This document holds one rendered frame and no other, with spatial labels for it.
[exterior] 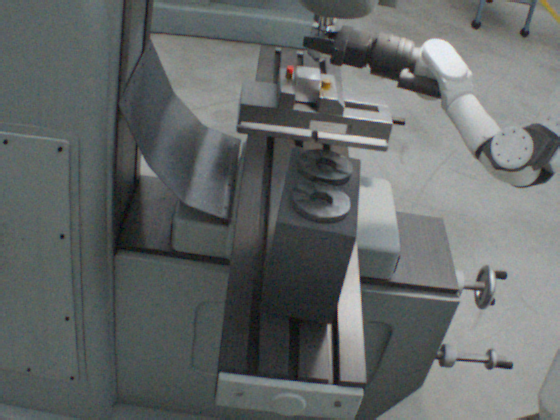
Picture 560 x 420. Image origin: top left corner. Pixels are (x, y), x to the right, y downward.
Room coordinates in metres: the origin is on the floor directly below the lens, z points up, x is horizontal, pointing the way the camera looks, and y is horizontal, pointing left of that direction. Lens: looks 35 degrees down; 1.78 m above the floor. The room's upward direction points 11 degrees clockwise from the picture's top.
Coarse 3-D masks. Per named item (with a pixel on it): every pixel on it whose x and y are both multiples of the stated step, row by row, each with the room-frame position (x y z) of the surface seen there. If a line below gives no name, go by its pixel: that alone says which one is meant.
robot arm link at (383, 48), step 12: (336, 36) 1.29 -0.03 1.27; (348, 36) 1.31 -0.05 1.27; (360, 36) 1.33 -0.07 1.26; (372, 36) 1.32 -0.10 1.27; (384, 36) 1.30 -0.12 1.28; (396, 36) 1.32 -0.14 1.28; (336, 48) 1.27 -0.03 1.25; (348, 48) 1.28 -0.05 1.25; (360, 48) 1.28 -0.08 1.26; (372, 48) 1.29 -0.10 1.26; (384, 48) 1.28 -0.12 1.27; (396, 48) 1.28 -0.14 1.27; (336, 60) 1.26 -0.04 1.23; (348, 60) 1.28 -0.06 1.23; (360, 60) 1.27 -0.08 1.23; (372, 60) 1.27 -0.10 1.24; (384, 60) 1.27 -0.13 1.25; (372, 72) 1.28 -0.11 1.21; (384, 72) 1.27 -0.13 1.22
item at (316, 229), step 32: (320, 160) 1.01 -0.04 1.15; (352, 160) 1.05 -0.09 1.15; (288, 192) 0.92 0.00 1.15; (320, 192) 0.92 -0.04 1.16; (352, 192) 0.95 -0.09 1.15; (288, 224) 0.84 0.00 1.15; (320, 224) 0.85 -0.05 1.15; (352, 224) 0.87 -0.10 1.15; (288, 256) 0.84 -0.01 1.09; (320, 256) 0.84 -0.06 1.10; (288, 288) 0.84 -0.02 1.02; (320, 288) 0.84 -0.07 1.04; (320, 320) 0.84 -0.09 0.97
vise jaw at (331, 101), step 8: (336, 80) 1.53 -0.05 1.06; (320, 88) 1.46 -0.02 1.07; (336, 88) 1.48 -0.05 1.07; (320, 96) 1.42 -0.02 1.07; (328, 96) 1.42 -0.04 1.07; (336, 96) 1.43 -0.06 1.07; (320, 104) 1.41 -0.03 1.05; (328, 104) 1.42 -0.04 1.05; (336, 104) 1.42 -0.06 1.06; (344, 104) 1.43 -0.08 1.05; (328, 112) 1.42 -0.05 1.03; (336, 112) 1.42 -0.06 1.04
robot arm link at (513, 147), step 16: (544, 112) 1.12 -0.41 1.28; (512, 128) 1.09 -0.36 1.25; (528, 128) 1.09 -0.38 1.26; (544, 128) 1.09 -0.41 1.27; (496, 144) 1.07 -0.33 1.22; (512, 144) 1.07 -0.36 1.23; (528, 144) 1.06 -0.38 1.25; (544, 144) 1.05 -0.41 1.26; (496, 160) 1.06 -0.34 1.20; (512, 160) 1.04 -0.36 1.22; (528, 160) 1.04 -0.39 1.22; (544, 160) 1.04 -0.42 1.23; (544, 176) 1.10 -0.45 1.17
